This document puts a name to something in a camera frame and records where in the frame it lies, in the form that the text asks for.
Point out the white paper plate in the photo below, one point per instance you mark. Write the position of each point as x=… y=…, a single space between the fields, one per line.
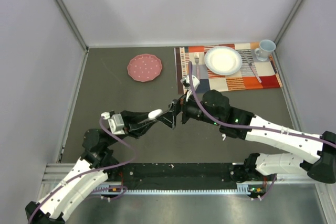
x=223 y=60

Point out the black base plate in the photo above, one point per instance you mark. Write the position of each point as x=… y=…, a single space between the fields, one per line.
x=183 y=175

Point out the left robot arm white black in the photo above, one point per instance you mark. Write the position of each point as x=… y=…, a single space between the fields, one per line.
x=95 y=166

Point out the pink handled knife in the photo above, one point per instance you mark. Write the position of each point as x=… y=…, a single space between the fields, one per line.
x=252 y=67

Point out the light blue mug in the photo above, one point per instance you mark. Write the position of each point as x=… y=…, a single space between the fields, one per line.
x=265 y=49

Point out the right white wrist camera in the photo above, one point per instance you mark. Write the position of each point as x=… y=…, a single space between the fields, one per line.
x=186 y=82

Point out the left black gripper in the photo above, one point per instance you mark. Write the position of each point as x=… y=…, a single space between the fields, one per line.
x=133 y=127

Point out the pink handled fork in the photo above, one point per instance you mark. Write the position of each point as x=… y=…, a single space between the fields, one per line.
x=196 y=59

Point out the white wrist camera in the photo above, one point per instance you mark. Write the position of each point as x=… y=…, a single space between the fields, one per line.
x=186 y=82
x=115 y=121

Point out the aluminium frame rail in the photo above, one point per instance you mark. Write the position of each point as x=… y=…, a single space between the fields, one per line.
x=56 y=172

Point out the pink polka dot plate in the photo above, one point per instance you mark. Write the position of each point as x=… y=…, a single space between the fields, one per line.
x=144 y=67

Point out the patchwork colourful placemat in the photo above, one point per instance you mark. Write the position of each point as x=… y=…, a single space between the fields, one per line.
x=264 y=76

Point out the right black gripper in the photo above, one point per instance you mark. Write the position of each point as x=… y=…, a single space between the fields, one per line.
x=177 y=106

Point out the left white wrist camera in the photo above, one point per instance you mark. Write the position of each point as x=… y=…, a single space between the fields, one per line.
x=115 y=121

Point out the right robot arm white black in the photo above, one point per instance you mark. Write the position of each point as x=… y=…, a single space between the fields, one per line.
x=304 y=153

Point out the grey slotted cable duct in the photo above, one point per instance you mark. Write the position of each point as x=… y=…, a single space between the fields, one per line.
x=240 y=189

